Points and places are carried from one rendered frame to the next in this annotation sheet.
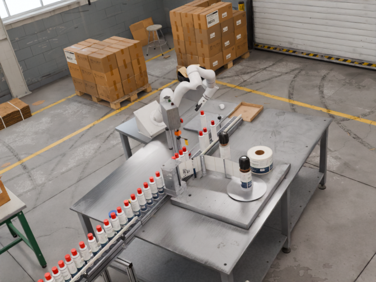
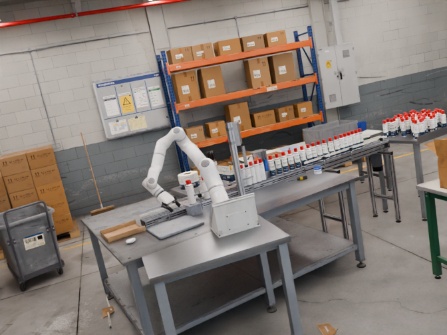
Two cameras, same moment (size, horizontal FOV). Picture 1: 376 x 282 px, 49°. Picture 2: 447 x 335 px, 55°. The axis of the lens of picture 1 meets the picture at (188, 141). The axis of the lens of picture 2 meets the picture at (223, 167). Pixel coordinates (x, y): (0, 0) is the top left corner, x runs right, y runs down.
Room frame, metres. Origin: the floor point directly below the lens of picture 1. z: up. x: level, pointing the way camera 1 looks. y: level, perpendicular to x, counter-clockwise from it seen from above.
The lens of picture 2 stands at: (6.38, 1.53, 1.84)
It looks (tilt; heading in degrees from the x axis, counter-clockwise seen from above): 11 degrees down; 205
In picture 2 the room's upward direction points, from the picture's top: 11 degrees counter-clockwise
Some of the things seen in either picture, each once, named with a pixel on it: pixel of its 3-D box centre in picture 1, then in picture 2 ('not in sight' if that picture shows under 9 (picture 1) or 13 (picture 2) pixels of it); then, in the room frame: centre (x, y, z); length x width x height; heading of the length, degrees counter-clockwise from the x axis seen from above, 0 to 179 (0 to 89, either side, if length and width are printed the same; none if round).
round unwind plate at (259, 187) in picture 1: (246, 188); not in sight; (2.49, -0.39, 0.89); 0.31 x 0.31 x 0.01
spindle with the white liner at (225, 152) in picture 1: (224, 147); not in sight; (2.89, -0.29, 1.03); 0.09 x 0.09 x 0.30
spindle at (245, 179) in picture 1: (245, 173); (212, 164); (2.49, -0.39, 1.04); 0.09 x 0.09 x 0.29
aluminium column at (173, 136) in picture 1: (173, 131); (235, 160); (3.06, 0.11, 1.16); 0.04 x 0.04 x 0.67; 51
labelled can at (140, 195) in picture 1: (141, 199); (291, 160); (2.44, 0.42, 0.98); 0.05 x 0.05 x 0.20
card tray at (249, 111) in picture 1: (245, 111); (122, 230); (3.78, -0.65, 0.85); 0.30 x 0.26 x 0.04; 141
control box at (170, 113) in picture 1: (170, 114); (233, 133); (2.97, 0.11, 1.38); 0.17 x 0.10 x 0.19; 17
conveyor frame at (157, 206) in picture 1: (194, 162); (229, 194); (3.00, -0.03, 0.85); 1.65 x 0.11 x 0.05; 141
